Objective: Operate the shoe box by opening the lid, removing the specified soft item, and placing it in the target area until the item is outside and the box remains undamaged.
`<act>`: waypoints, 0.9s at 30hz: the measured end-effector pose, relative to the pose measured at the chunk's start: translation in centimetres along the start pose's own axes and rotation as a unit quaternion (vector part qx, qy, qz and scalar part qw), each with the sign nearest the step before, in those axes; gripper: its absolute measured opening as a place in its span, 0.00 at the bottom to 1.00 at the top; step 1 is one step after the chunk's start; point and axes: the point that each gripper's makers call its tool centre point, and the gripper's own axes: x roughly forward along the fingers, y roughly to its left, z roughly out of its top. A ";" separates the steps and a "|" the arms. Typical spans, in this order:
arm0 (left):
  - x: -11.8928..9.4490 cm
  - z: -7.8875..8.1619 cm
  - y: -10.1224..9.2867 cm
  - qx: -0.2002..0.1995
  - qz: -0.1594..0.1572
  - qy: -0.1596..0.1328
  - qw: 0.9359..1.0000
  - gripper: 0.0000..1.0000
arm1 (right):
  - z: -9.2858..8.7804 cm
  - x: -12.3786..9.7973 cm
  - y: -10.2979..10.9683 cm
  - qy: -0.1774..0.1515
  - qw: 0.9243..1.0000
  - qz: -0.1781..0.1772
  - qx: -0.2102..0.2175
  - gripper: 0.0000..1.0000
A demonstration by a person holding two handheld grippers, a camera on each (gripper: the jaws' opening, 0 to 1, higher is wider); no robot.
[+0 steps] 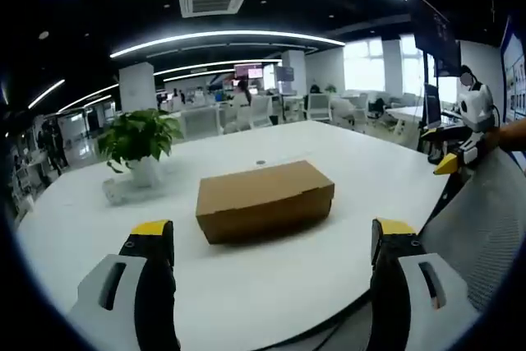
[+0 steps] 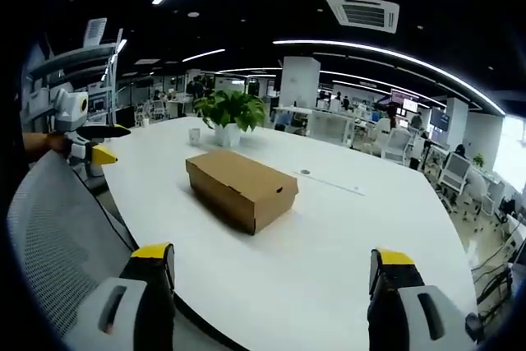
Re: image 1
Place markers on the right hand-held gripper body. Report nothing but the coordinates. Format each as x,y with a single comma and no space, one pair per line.
481,110

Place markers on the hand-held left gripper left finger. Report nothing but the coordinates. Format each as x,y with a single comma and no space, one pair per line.
123,285

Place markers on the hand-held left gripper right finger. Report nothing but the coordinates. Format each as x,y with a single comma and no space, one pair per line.
415,285

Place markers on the brown cardboard shoe box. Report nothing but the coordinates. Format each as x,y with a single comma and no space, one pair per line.
263,195

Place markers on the computer monitor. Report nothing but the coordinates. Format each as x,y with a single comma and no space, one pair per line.
431,106

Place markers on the grey mesh office chair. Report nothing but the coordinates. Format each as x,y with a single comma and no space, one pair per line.
485,219

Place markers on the hanging black sign panel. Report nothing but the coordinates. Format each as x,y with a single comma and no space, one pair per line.
437,36

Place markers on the small clear plastic packet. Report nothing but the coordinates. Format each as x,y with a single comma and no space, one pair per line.
114,190

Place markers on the white office chair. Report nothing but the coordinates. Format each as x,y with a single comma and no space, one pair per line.
261,112
319,106

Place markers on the green potted plant white pot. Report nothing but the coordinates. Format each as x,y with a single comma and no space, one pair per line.
139,137

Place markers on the long ceiling light strip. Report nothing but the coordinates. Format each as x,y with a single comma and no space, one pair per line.
226,40

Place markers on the ceiling air conditioner vent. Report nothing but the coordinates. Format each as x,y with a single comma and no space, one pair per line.
213,1

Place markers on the wall poster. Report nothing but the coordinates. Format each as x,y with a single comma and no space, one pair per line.
514,75

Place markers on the red wall screen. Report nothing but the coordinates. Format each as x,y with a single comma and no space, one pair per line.
249,71

